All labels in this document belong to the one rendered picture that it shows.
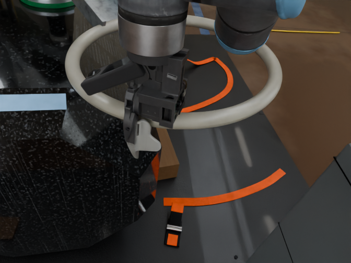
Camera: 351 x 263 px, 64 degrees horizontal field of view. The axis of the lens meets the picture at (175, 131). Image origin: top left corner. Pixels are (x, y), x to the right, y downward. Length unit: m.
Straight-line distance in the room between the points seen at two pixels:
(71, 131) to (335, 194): 0.67
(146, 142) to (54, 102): 0.32
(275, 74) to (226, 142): 1.19
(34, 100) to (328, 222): 0.79
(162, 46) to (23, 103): 0.46
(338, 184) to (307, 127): 1.42
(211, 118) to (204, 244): 0.99
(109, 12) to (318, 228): 0.84
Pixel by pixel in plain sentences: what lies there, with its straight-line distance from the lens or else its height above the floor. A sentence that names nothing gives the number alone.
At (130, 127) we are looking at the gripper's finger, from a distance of 0.45.
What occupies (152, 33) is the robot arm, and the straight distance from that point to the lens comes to 0.36.
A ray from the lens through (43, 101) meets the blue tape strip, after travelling 0.74.
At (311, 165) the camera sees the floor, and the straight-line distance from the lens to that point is 1.95.
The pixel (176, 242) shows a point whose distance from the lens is 1.37.
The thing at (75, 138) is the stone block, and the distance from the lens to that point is 0.74.
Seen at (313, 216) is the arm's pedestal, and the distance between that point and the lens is 0.90.
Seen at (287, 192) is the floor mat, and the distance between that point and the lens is 1.71.
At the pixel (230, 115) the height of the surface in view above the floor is 0.97.
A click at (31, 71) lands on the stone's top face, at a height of 0.85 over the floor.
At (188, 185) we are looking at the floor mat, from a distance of 1.54.
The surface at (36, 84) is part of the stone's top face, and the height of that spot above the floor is 0.85.
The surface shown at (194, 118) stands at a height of 0.97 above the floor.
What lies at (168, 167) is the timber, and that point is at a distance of 1.46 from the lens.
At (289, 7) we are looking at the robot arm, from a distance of 0.34.
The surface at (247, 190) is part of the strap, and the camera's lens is 1.61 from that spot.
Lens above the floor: 1.29
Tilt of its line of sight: 46 degrees down
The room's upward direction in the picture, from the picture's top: 10 degrees clockwise
